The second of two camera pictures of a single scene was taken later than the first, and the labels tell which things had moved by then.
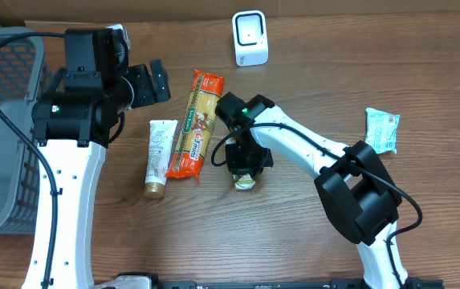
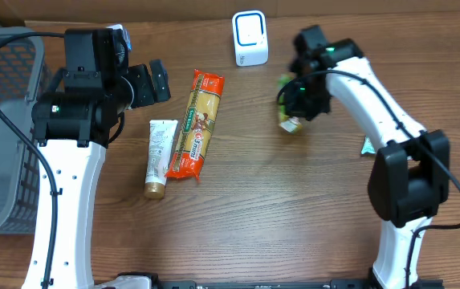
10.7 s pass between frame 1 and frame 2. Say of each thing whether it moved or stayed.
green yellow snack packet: moved
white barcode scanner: stayed
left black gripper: stayed
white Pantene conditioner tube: stayed
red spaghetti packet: stayed
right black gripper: moved
